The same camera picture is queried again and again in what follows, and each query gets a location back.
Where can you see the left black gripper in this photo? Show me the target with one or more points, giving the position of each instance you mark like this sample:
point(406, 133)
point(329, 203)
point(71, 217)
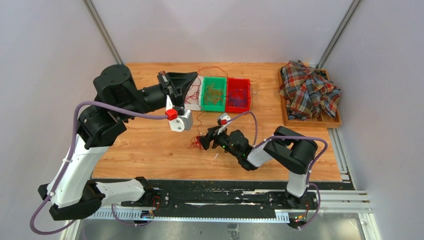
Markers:
point(181, 81)

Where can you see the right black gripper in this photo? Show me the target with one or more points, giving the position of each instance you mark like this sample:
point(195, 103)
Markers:
point(212, 135)

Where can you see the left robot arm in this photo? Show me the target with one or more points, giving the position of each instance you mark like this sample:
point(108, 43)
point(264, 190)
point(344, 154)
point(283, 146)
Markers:
point(96, 126)

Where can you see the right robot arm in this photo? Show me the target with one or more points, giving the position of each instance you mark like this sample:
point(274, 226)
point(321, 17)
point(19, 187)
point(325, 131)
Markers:
point(295, 152)

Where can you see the white plastic bin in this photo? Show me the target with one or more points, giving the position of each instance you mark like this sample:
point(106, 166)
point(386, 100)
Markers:
point(192, 99)

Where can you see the green plastic bin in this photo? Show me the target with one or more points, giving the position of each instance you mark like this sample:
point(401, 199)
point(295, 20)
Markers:
point(213, 98)

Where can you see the red plastic bin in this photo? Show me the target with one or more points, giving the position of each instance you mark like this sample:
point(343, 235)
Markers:
point(238, 95)

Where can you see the plaid cloth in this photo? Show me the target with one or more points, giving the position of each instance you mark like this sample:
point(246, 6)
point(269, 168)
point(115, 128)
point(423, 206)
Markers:
point(307, 91)

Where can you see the wooden tray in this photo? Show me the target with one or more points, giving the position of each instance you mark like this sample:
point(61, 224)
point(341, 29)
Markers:
point(322, 121)

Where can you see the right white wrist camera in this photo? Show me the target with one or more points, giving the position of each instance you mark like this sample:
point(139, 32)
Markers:
point(223, 122)

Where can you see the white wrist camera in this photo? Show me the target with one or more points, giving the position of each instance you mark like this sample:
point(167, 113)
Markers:
point(223, 122)
point(178, 122)

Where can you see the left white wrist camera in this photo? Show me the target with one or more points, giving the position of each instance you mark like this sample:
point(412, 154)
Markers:
point(178, 122)

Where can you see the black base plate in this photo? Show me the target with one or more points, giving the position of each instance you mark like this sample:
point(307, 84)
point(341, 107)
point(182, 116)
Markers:
point(222, 199)

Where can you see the aluminium frame rail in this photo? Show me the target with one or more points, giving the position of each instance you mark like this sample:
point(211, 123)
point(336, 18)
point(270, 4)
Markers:
point(340, 215)

